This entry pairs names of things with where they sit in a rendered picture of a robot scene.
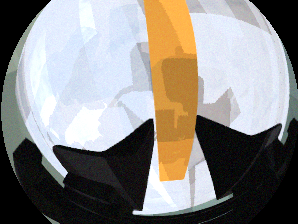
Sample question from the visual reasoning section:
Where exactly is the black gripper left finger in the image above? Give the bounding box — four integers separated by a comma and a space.
52, 117, 154, 210

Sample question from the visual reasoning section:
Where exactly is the orange bar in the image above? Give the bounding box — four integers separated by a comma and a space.
144, 0, 198, 183

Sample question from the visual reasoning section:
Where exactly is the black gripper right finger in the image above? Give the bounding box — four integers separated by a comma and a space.
196, 115, 283, 200

